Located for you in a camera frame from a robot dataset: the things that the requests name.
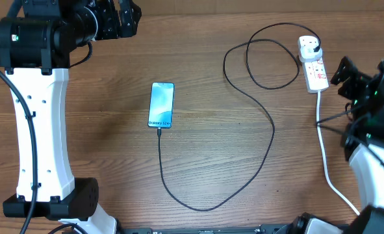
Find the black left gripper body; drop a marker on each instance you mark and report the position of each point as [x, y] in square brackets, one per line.
[108, 21]

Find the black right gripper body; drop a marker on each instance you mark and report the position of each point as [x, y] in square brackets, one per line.
[351, 88]

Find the blue Galaxy smartphone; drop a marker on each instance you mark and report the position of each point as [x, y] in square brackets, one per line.
[161, 105]

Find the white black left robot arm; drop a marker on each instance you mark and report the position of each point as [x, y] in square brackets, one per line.
[36, 40]

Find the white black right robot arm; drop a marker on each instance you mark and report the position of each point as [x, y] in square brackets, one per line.
[363, 144]

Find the white power strip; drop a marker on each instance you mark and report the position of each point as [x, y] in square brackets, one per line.
[314, 72]

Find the white wall charger plug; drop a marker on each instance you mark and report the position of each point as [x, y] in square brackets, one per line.
[307, 54]

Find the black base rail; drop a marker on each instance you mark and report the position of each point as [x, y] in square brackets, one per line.
[262, 229]

